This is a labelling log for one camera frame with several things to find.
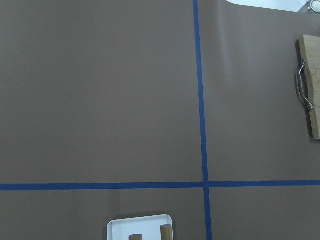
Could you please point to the left wooden rack bar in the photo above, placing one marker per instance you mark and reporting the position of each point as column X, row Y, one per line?
column 135, row 237

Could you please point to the white rack tray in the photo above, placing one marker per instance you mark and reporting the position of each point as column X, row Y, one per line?
column 148, row 226

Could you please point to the wooden cutting board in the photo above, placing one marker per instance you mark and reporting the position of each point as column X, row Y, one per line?
column 308, row 75

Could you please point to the wooden rack bar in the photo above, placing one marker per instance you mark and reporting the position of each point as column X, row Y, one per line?
column 135, row 237
column 166, row 232

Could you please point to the right wooden rack bar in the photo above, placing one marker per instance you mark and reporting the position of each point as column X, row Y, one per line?
column 166, row 232

